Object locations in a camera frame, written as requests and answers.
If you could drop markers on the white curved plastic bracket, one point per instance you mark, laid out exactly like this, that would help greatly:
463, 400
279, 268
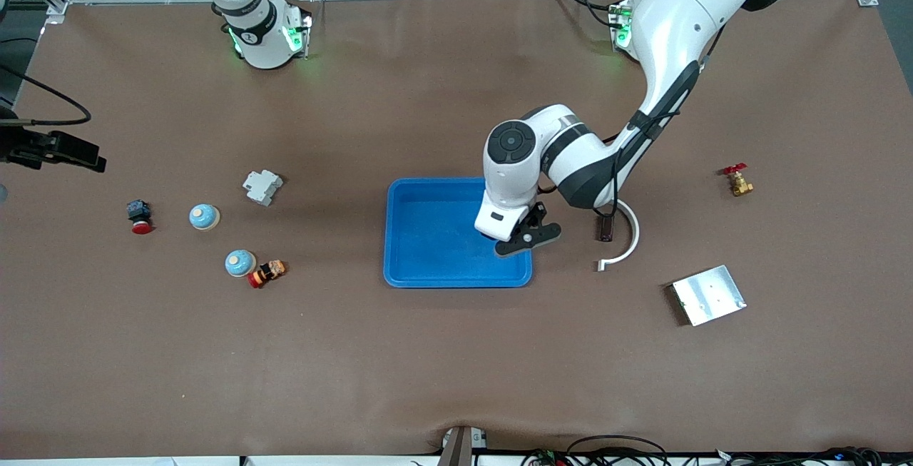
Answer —
635, 237

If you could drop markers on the red button orange yellow body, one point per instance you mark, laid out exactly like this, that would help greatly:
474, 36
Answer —
269, 273

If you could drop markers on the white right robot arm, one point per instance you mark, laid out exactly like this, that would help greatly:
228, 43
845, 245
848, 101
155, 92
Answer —
260, 38

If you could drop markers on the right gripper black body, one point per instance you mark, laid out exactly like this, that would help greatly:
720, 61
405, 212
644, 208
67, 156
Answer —
21, 145

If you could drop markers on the white circuit breaker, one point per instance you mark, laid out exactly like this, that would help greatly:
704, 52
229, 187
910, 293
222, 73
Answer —
262, 186

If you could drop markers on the dark brown rectangular block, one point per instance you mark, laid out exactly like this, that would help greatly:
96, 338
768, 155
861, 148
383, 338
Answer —
605, 229

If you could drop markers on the camera mount post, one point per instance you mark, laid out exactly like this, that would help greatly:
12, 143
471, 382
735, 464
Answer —
460, 448

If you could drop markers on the blue plastic tray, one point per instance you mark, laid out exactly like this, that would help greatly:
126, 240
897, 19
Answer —
435, 252

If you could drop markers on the silver metal plate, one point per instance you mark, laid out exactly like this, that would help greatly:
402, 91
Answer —
710, 296

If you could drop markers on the blue desk bell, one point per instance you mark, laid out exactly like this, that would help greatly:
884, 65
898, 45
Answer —
240, 263
203, 217

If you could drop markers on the red push button black body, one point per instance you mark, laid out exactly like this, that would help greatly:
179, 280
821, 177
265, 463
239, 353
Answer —
139, 213

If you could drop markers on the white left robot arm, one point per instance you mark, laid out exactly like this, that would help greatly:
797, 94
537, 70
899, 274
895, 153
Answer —
670, 23

